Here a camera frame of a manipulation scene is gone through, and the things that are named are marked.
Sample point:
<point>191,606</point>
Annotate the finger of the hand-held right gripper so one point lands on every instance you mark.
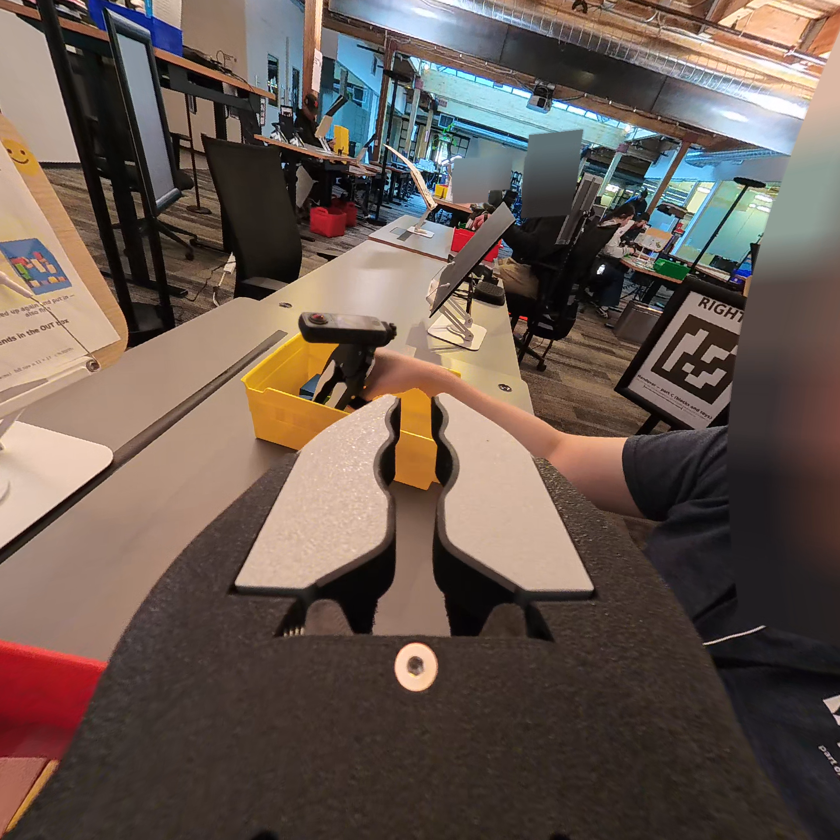
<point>322,392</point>
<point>341,398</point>

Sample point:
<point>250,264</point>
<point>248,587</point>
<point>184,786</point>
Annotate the yellow plastic bin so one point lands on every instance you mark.
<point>282,413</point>

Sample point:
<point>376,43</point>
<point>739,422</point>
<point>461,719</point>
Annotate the orange wooden cube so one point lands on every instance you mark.
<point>36,797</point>

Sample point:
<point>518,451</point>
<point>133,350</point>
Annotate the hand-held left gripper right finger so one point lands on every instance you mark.
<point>512,518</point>

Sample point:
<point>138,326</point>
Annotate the white power strip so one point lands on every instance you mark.
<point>228,266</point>

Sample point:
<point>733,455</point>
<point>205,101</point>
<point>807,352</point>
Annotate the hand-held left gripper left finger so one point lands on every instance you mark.
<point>315,518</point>

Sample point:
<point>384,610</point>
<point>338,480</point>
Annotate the framed black white sign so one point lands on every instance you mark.
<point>695,358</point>

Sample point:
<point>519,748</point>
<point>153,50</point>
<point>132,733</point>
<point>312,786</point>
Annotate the person's right hand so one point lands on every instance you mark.
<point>407,374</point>

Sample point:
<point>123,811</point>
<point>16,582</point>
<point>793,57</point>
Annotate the black office chair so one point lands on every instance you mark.
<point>253,203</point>
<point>564,289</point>

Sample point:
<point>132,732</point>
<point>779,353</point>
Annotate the silver desk stand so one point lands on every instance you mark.
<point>423,229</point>

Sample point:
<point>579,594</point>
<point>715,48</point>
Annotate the white tablet stand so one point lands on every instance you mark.
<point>459,331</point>

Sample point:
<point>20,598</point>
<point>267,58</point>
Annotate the red plastic bin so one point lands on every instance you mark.
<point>46,689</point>

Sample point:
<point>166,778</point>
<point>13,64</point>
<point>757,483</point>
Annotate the person's right forearm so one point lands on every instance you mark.
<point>577,463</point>

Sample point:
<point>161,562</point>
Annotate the blue rectangular wooden block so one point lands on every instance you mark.
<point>312,387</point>

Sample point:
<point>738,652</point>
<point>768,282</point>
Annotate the black floor lamp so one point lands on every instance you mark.
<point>748,182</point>

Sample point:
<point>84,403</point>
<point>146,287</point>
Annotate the small red bin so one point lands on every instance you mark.
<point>463,239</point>

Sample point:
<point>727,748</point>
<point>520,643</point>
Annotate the black framed monitor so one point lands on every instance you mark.
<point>141,118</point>

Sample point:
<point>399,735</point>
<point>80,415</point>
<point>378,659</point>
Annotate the small green bin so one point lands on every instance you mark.
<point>670,269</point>

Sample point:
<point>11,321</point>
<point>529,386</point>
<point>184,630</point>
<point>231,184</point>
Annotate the framed instruction board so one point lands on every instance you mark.
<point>72,223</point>

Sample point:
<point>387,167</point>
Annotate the blue storage crate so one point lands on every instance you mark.
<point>164,36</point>

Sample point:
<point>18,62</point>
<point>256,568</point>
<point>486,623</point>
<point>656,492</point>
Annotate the black laptop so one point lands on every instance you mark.
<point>476,256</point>

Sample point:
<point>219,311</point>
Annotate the clear glass dish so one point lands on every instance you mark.
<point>39,387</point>

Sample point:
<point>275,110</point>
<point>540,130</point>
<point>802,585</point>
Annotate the beige long wooden block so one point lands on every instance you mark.
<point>19,781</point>

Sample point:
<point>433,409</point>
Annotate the ceiling camera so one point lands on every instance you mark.
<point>540,100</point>

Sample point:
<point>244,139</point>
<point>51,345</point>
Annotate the person in dark shirt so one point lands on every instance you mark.
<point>676,492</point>

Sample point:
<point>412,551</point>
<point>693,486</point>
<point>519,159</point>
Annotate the black mesh pad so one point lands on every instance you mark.
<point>489,293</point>

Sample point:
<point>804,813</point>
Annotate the grey waste bin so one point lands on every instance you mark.
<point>636,321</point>

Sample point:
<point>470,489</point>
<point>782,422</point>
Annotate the printed instruction sheet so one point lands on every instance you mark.
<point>39,315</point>

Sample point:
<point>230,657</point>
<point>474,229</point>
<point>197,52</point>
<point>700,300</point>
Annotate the black metal leg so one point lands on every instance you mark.
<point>98,164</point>

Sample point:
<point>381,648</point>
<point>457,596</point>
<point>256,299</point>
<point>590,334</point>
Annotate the red storage crate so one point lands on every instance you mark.
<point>326,223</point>

